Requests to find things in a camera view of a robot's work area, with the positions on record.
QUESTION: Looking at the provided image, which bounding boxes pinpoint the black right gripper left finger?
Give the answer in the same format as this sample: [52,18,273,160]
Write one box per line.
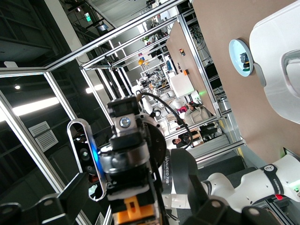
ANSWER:
[0,173,91,225]

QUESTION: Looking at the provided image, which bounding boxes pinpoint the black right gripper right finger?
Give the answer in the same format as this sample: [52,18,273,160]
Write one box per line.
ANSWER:
[188,174,285,225]

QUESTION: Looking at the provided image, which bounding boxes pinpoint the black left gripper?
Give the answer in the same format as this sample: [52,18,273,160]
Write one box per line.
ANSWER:
[107,96,167,174]

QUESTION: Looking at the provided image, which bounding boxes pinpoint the dark haired person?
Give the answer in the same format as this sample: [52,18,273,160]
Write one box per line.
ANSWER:
[172,137,188,149]

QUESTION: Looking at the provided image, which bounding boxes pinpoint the white panel board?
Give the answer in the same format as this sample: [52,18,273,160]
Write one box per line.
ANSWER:
[169,72,195,98]

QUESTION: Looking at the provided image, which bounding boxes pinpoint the person in striped shirt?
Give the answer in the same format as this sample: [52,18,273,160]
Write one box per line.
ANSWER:
[182,105,207,126]

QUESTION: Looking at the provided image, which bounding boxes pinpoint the white air vent grille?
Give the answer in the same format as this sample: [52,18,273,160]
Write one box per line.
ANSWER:
[28,120,51,138]
[35,130,59,153]

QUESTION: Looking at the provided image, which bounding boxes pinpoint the ceiling light strip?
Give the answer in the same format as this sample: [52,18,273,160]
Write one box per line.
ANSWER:
[0,97,60,122]

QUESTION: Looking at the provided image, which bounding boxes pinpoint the hanging monitor screen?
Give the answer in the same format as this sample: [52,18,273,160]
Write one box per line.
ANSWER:
[96,22,110,32]

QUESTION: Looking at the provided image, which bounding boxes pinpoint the brown background table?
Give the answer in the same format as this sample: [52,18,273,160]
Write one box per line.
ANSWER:
[165,21,218,115]

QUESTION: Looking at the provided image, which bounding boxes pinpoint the light blue round plate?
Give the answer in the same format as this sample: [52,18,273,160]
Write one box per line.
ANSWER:
[228,38,255,77]

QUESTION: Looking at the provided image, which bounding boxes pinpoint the white lunch box grey latches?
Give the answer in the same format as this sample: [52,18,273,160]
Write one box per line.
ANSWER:
[249,1,300,122]

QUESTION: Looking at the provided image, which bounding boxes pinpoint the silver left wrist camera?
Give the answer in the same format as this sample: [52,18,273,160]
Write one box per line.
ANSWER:
[67,119,108,202]

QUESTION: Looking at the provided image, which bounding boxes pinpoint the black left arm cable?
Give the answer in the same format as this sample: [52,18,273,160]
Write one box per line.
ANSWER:
[137,92,195,150]

